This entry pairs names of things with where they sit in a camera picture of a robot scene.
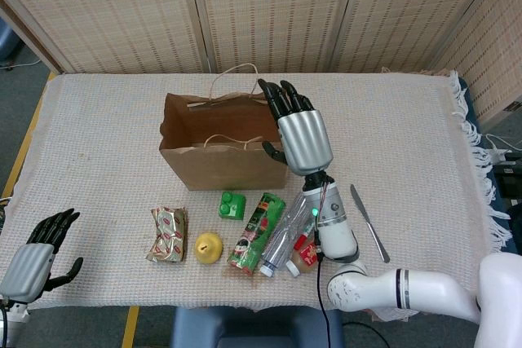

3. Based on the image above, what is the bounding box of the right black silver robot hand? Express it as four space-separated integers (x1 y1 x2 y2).
257 77 334 177

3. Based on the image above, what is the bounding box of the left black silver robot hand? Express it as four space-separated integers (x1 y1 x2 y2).
0 208 84 304

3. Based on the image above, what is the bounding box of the clear plastic bottle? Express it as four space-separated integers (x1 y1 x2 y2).
259 192 319 278

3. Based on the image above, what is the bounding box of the red capped marker pen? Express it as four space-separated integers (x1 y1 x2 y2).
294 219 317 249

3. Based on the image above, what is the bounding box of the brown sauce bottle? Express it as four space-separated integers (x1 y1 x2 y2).
285 241 323 278

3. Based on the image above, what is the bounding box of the yellow pear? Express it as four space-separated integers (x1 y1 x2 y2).
193 232 224 265

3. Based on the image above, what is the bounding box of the gold red snack packet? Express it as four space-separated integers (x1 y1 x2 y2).
145 205 189 263

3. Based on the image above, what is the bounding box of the brown paper bag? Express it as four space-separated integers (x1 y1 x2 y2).
158 63 291 192

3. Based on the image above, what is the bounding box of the green toy block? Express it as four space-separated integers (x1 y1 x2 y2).
218 191 249 221

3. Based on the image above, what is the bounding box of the green chips can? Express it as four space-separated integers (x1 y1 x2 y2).
226 192 286 275

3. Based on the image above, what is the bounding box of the metal table knife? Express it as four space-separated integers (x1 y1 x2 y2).
349 183 392 264

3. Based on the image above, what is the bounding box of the white woven tablecloth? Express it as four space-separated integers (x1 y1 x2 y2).
0 69 515 323

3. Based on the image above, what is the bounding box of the blue chair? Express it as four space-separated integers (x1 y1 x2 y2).
169 306 343 348

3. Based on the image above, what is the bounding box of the black box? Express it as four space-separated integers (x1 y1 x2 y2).
493 152 522 202

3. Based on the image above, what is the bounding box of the woven folding screen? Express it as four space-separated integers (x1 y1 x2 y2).
0 0 522 129

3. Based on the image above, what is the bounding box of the blue round container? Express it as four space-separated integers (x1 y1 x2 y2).
0 24 21 60

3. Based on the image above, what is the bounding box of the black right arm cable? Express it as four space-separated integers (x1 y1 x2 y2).
314 229 331 348

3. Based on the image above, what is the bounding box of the white cable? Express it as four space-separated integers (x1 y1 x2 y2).
484 134 515 161

